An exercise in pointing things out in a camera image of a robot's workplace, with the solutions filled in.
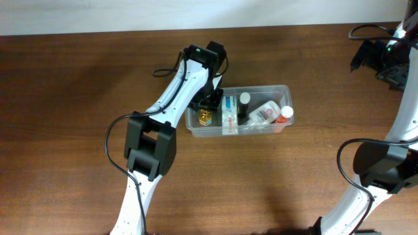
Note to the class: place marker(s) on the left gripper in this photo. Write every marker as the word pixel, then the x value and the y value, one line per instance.
pixel 213 104

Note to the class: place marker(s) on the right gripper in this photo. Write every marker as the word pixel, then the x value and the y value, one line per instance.
pixel 374 49

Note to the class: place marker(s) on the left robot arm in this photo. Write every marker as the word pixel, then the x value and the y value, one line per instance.
pixel 150 143

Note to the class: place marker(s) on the clear plastic container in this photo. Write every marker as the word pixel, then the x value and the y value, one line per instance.
pixel 259 95

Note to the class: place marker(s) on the orange tablet tube white cap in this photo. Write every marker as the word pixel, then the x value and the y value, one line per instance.
pixel 286 113

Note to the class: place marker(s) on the small gold-lid balm jar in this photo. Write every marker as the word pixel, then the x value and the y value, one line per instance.
pixel 205 117

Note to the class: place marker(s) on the white blue medicine box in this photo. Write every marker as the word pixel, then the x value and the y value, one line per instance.
pixel 229 115

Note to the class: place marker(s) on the dark bottle white cap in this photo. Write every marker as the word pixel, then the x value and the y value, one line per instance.
pixel 243 104

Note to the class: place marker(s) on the white spray bottle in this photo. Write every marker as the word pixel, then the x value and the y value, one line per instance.
pixel 264 114

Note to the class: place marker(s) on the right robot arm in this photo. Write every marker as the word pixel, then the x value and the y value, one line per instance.
pixel 378 169

